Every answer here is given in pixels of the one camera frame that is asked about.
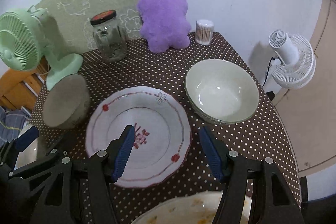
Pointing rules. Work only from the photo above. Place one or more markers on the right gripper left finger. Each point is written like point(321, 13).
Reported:
point(104, 168)

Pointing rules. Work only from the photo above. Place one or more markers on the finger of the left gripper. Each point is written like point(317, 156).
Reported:
point(23, 137)

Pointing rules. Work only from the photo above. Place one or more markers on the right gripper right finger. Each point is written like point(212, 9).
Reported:
point(229, 168)

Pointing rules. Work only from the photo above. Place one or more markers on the white floral plate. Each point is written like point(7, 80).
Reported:
point(162, 133)

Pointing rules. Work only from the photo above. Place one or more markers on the grey-green ceramic bowl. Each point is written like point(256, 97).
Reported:
point(67, 103)

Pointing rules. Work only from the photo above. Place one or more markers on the pale green large bowl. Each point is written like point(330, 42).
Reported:
point(221, 92)

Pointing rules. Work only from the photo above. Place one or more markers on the blue checkered clothes pile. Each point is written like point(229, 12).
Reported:
point(12, 122)

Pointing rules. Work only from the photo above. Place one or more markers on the yellow patterned plate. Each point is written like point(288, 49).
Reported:
point(198, 208)

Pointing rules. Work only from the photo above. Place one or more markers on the wooden chair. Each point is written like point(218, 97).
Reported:
point(21, 88)

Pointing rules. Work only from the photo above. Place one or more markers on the green desk fan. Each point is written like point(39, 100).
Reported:
point(29, 35)

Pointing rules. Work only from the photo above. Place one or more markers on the white small fan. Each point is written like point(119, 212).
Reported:
point(297, 60)

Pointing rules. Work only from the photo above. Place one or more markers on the glass jar black lid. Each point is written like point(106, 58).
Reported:
point(109, 36)

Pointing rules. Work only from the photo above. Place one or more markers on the cotton swab container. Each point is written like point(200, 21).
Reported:
point(204, 31)

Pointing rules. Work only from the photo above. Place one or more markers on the purple plush toy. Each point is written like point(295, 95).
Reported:
point(164, 24)

